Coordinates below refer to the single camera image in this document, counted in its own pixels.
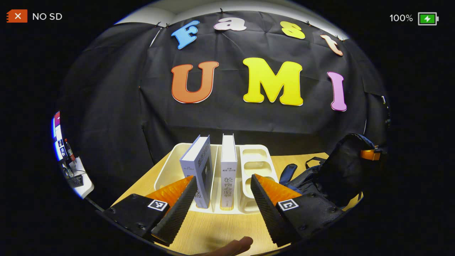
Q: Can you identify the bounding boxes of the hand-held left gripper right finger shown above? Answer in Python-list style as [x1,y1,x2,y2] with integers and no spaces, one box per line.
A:
[250,174,344,248]

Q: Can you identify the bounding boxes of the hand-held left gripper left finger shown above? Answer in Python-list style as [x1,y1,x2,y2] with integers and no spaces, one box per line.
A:
[97,176,198,246]

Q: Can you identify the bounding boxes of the blue schoolbag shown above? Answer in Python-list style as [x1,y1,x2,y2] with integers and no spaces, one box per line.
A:
[279,133,388,212]

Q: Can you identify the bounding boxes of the cream plastic bookshelf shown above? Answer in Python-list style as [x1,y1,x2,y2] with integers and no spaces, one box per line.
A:
[154,142,279,214]

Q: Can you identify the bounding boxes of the grey-blue book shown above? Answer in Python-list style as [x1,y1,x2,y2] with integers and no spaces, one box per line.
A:
[180,134,214,209]

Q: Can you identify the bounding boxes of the white book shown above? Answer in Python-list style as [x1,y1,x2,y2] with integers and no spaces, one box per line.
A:
[220,133,238,211]

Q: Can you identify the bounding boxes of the black backdrop cloth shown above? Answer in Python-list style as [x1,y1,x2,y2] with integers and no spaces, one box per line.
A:
[59,11,391,210]

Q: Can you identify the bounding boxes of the white side table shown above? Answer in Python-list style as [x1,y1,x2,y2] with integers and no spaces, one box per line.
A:
[62,156,95,199]

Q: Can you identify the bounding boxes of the red bottle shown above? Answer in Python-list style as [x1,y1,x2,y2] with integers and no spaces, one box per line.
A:
[65,139,76,162]

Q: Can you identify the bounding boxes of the bright screen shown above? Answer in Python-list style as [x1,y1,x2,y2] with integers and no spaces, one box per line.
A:
[52,111,66,162]

